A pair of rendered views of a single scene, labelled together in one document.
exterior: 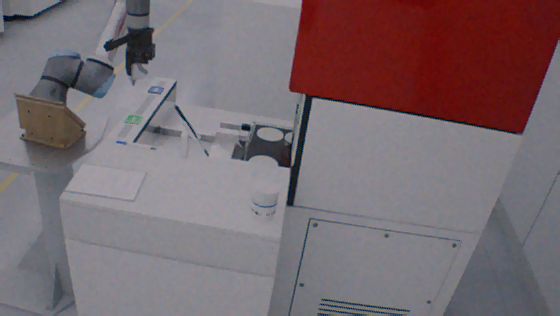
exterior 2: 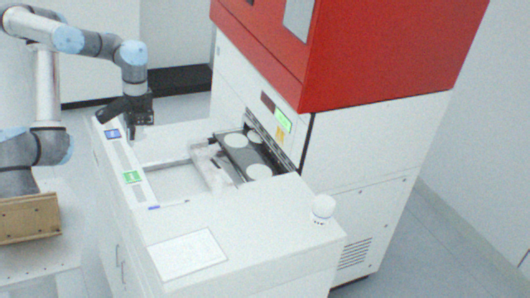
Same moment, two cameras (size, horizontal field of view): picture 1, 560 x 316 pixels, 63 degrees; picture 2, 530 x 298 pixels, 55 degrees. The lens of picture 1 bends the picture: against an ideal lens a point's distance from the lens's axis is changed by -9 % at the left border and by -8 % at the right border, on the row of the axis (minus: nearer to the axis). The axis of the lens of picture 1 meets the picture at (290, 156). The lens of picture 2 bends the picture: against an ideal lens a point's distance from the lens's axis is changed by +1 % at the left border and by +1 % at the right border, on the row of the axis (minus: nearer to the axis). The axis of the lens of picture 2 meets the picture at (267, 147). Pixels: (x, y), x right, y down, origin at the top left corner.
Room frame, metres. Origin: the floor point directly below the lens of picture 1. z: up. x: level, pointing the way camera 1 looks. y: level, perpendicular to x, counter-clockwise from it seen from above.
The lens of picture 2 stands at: (0.16, 0.90, 2.14)
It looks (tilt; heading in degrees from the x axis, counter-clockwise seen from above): 36 degrees down; 327
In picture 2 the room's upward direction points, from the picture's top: 10 degrees clockwise
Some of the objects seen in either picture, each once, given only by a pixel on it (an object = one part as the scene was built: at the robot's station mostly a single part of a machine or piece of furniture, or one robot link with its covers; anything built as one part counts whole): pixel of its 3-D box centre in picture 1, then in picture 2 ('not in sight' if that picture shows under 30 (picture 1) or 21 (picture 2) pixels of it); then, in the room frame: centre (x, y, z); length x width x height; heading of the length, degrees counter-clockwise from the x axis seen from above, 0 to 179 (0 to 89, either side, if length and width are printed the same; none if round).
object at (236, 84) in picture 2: (303, 100); (253, 102); (1.75, -0.01, 1.02); 0.82 x 0.03 x 0.40; 1
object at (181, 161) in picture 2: (223, 139); (194, 158); (1.67, 0.27, 0.84); 0.50 x 0.02 x 0.03; 91
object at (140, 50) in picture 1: (139, 44); (137, 107); (1.49, 0.55, 1.25); 0.09 x 0.08 x 0.12; 91
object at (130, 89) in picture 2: (138, 20); (134, 84); (1.49, 0.56, 1.33); 0.08 x 0.08 x 0.05
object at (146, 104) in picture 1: (145, 121); (122, 170); (1.62, 0.57, 0.89); 0.55 x 0.09 x 0.14; 1
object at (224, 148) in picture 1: (222, 151); (212, 172); (1.54, 0.25, 0.87); 0.36 x 0.08 x 0.03; 1
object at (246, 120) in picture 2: (291, 151); (265, 150); (1.57, 0.00, 0.89); 0.44 x 0.02 x 0.10; 1
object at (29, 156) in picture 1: (45, 148); (16, 242); (1.51, 0.96, 0.75); 0.45 x 0.44 x 0.13; 89
